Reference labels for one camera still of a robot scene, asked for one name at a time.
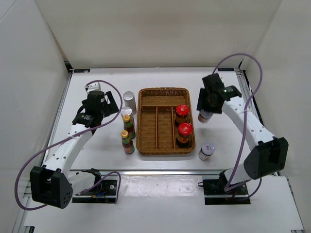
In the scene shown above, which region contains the white-lid spice jar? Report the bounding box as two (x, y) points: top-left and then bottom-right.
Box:
(198, 142), (215, 161)
(198, 109), (213, 123)

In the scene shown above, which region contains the red-lid sauce jar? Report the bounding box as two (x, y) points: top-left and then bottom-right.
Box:
(175, 104), (190, 126)
(176, 123), (193, 148)

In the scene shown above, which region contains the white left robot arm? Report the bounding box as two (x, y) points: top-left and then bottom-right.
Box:
(30, 90), (119, 209)

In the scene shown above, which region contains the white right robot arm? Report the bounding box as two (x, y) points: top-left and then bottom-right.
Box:
(197, 73), (289, 194)

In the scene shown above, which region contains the near silver-lid salt shaker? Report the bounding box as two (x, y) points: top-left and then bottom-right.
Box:
(121, 106), (133, 118)

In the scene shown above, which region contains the silver-lid salt shaker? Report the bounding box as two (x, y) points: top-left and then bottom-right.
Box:
(121, 106), (133, 118)
(123, 91), (137, 115)

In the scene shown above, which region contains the far silver-lid salt shaker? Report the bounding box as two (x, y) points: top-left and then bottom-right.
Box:
(123, 91), (137, 115)

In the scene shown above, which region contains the far green-label sauce bottle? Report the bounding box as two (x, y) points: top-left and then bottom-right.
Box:
(122, 114), (136, 139)

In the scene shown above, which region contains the green-label sauce bottle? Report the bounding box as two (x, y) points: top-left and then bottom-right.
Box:
(121, 130), (135, 154)
(122, 114), (136, 139)

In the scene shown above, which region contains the near green-label sauce bottle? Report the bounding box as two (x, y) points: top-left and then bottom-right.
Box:
(121, 130), (135, 154)

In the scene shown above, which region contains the brown wicker basket tray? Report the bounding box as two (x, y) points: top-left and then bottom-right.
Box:
(136, 87), (195, 156)

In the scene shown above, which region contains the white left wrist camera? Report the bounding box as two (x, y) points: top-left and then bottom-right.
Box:
(85, 82), (101, 94)

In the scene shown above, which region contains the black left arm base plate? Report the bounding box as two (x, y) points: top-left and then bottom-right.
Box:
(71, 171), (121, 204)

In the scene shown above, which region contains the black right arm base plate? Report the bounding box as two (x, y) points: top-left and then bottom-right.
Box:
(198, 179), (251, 205)

